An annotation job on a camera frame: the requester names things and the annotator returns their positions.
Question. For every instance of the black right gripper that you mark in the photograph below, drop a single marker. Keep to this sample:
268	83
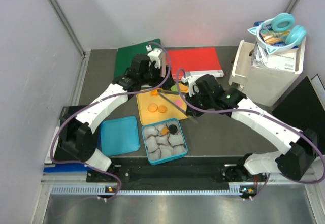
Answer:
191	98

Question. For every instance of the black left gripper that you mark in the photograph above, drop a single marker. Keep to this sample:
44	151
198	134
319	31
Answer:
157	70

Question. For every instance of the yellow plastic tray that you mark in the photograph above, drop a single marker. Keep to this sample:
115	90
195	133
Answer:
173	111

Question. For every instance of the black round cookie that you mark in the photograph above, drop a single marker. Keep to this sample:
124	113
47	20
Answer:
173	129

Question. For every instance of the orange scalloped cookie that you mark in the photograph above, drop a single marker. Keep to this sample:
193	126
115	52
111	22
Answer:
164	131

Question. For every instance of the teal tin lid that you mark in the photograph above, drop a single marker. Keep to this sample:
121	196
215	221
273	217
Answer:
119	136

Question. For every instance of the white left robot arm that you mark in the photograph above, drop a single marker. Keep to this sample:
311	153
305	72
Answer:
76	133

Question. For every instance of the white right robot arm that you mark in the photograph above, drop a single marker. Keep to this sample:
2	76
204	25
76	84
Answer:
296	149

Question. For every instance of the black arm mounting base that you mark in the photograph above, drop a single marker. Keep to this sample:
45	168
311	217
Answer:
213	168

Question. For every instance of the orange fish-shaped cookie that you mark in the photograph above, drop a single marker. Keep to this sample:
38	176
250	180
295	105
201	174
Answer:
154	92

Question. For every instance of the orange round cookie top right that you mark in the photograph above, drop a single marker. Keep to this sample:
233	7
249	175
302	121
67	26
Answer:
183	88

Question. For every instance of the orange round cookie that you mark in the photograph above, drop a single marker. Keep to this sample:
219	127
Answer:
183	88
152	107

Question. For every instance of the pink round cookie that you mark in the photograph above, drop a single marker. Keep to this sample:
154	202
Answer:
178	102

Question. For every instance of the orange round cookie lower left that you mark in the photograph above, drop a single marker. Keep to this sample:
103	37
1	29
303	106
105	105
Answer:
152	107

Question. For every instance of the green round cookie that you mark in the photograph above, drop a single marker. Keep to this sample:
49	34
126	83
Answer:
174	88

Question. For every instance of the orange flower cookie lower right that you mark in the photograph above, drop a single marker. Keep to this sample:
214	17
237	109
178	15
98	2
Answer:
162	109

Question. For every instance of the red folder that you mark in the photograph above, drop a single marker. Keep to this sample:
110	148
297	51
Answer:
196	61

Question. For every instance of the white storage cabinet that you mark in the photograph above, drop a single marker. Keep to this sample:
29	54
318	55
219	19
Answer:
263	86

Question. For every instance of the teal cookie tin box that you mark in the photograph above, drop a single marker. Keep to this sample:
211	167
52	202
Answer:
162	149

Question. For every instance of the teal cat-ear headphones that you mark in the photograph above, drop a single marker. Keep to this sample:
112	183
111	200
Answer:
280	23

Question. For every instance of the black binder at right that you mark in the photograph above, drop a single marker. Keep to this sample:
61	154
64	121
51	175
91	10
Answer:
303	109

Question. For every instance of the black notebook at left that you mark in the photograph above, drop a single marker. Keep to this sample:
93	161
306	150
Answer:
58	153

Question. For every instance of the blue folder at left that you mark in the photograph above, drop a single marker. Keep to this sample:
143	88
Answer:
64	168

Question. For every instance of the green ring binder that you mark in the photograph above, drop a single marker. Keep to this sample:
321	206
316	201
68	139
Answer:
125	54

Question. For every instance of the white cable duct rail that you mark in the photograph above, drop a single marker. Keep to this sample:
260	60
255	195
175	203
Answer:
233	190

